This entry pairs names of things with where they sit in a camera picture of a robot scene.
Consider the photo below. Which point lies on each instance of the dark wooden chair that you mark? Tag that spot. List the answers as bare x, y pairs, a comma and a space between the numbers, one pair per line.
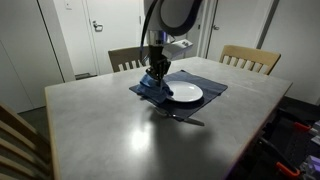
127, 58

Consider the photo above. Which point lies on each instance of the white plate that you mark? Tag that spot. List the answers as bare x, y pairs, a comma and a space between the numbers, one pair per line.
184, 91

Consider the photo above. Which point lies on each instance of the wooden chair near camera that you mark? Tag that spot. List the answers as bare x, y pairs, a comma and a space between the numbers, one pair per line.
26, 153

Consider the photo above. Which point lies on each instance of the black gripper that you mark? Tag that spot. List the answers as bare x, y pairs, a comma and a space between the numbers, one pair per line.
159, 65

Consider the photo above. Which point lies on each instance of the dark blue placemat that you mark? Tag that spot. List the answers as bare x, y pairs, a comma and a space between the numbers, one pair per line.
210, 90

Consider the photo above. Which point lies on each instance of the silver door handle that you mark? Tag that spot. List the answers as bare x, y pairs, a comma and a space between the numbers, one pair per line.
216, 28
97, 27

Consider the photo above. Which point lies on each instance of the white light switch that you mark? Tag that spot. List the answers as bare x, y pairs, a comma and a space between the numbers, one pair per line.
68, 5

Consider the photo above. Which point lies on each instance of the orange black clamp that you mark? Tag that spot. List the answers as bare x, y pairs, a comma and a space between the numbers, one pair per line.
282, 163

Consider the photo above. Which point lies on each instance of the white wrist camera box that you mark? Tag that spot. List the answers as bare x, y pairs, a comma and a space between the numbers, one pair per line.
175, 49

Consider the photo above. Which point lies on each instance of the light wooden chair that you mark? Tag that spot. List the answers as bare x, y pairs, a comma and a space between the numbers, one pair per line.
250, 58

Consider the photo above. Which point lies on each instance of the blue towel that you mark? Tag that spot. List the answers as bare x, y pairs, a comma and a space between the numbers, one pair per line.
155, 90

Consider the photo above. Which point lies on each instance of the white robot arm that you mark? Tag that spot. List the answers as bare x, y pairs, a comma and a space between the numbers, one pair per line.
164, 18

